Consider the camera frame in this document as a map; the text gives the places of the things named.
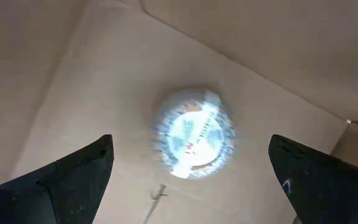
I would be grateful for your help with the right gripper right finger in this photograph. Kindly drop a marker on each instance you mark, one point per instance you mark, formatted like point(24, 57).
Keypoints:
point(322, 186)

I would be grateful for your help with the round printed foil-lid cup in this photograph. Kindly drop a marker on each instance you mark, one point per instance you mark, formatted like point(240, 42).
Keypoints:
point(194, 133)

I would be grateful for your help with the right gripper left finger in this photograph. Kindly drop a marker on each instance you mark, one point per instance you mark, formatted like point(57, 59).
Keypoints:
point(57, 193)

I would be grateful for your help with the taped brown cardboard box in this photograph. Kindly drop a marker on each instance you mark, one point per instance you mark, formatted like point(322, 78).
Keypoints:
point(104, 62)

